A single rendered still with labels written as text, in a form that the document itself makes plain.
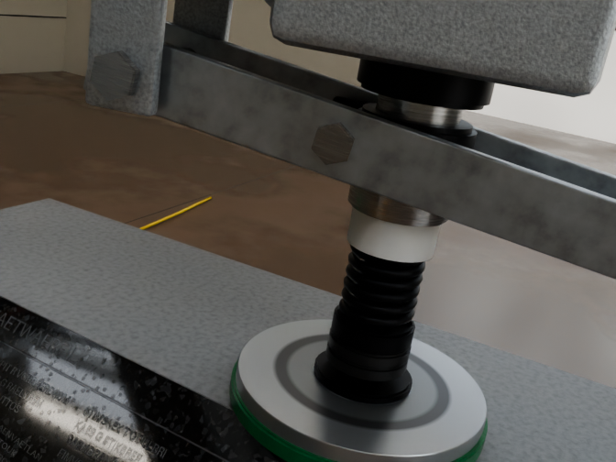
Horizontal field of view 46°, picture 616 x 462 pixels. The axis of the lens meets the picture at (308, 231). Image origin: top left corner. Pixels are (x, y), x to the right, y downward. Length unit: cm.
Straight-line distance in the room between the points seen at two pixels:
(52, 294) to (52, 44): 655
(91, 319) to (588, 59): 50
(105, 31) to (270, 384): 29
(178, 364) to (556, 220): 35
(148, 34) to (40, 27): 666
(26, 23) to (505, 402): 656
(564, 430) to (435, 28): 41
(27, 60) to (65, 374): 646
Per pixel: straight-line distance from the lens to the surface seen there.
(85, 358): 70
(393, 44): 44
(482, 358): 79
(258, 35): 615
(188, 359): 68
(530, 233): 51
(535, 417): 71
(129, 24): 51
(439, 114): 53
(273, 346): 65
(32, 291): 79
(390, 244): 54
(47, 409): 70
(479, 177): 50
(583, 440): 71
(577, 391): 79
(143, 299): 78
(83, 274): 83
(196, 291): 81
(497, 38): 44
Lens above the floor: 116
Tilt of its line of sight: 19 degrees down
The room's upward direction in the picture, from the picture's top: 10 degrees clockwise
